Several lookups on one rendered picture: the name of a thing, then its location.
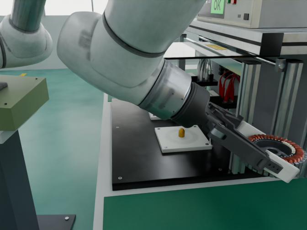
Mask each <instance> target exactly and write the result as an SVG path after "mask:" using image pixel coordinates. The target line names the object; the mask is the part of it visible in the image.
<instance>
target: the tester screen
mask: <svg viewBox="0 0 307 230"><path fill-rule="evenodd" d="M204 6H210V12H208V11H199V14H206V15H216V16H223V14H216V13H211V6H212V0H208V1H207V5H204Z"/></svg>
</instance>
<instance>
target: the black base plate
mask: <svg viewBox="0 0 307 230"><path fill-rule="evenodd" d="M173 126H181V125H179V124H177V123H176V122H174V121H172V120H171V119H167V120H151V119H150V116H149V113H148V112H147V111H146V110H144V109H141V108H140V107H139V106H137V105H135V104H132V103H130V102H127V101H122V100H118V99H112V190H113V191H118V190H128V189H138V188H152V187H162V186H172V185H182V184H192V183H206V182H216V181H226V180H236V179H247V178H260V177H266V176H265V175H264V174H259V173H257V172H255V171H253V170H251V169H249V168H248V167H246V166H245V171H244V173H240V172H238V173H237V174H233V173H232V170H230V169H229V163H230V155H231V151H229V150H228V149H227V148H225V147H224V146H222V145H221V144H219V143H218V142H216V141H214V140H212V145H213V148H212V149H209V150H196V151H184V152H167V153H162V150H161V147H160V145H159V141H158V139H157V136H156V133H155V128H159V127H173ZM268 177H269V174H268Z"/></svg>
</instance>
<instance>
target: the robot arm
mask: <svg viewBox="0 0 307 230"><path fill-rule="evenodd" d="M206 1H207V0H108V2H107V5H106V8H105V10H104V12H103V14H100V13H97V12H92V11H77V12H74V13H72V14H71V15H70V16H69V17H68V18H67V20H66V21H65V23H64V24H63V27H62V29H61V31H60V34H59V37H58V42H57V55H58V58H59V59H60V60H61V61H62V62H63V63H64V64H65V65H66V66H67V67H68V68H69V69H70V70H71V71H72V72H73V73H75V74H76V75H77V76H79V77H80V78H81V79H83V80H84V81H85V82H87V83H89V84H90V85H92V86H93V87H95V88H97V89H98V90H100V91H102V92H104V93H106V94H107V95H109V96H111V97H114V98H116V99H118V100H122V101H127V102H130V103H132V104H135V105H137V106H139V107H140V108H141V109H144V110H146V111H147V112H149V113H151V114H153V115H155V116H156V117H158V118H160V119H161V120H167V119H169V118H170V119H171V120H172V121H174V122H176V123H177V124H179V125H181V126H183V127H184V128H191V127H192V126H193V125H195V124H200V125H201V126H202V128H203V129H204V130H205V131H206V132H208V134H207V135H208V137H209V138H210V139H213V140H214V141H216V142H218V143H219V144H221V145H222V146H224V147H225V148H227V149H228V150H229V151H231V152H232V153H234V154H235V155H236V156H238V157H239V158H241V159H242V160H244V161H245V162H247V163H248V164H249V165H251V166H252V167H253V169H254V170H256V171H259V172H261V171H262V170H263V169H264V170H266V171H267V172H269V173H271V174H273V175H274V176H276V177H278V178H279V179H281V180H283V181H285V182H286V183H289V182H290V181H291V180H292V179H293V178H294V177H295V176H296V175H297V174H298V173H299V172H300V170H299V169H298V168H297V167H295V166H293V165H291V164H290V163H288V162H287V161H285V160H283V159H282V158H280V157H278V156H277V155H275V154H273V153H271V152H270V151H268V150H266V151H264V150H262V149H261V148H260V147H258V146H257V145H256V144H254V143H253V142H252V141H251V140H249V139H248V138H247V137H248V136H251V135H257V134H264V135H266V134H265V133H263V132H261V131H260V130H258V129H256V128H255V127H253V126H251V125H250V124H248V123H247V122H245V121H242V120H243V119H244V118H243V117H242V116H241V115H239V116H238V117H236V115H235V114H234V113H232V112H230V111H228V110H226V109H224V108H222V107H220V106H218V105H216V104H214V103H212V102H210V93H209V91H208V90H206V89H205V88H203V87H201V86H200V85H198V84H196V83H195V82H191V81H192V79H191V76H190V74H188V73H187V72H185V71H184V70H182V69H180V68H179V67H177V66H175V65H174V64H172V63H171V62H170V61H169V60H166V59H164V58H163V56H164V54H165V53H166V51H167V50H168V48H169V47H170V46H171V45H172V43H173V42H174V41H175V40H176V39H178V38H179V37H180V36H181V35H182V34H183V32H184V31H185V30H186V29H187V28H188V26H189V25H190V24H191V23H192V21H193V20H194V19H195V17H196V16H197V14H198V13H199V11H200V10H201V8H202V7H203V6H204V4H205V2H206ZM45 4H46V0H13V4H12V10H11V13H10V14H8V15H6V16H5V17H4V19H3V21H2V22H1V23H0V69H2V68H16V67H23V66H28V65H33V64H36V63H40V62H42V61H44V60H45V59H47V58H48V57H49V56H50V55H51V53H52V50H53V41H52V39H51V36H50V34H49V33H48V32H47V31H46V30H45V29H44V26H43V25H42V23H41V19H42V15H43V11H44V7H45ZM241 121H242V122H241Z"/></svg>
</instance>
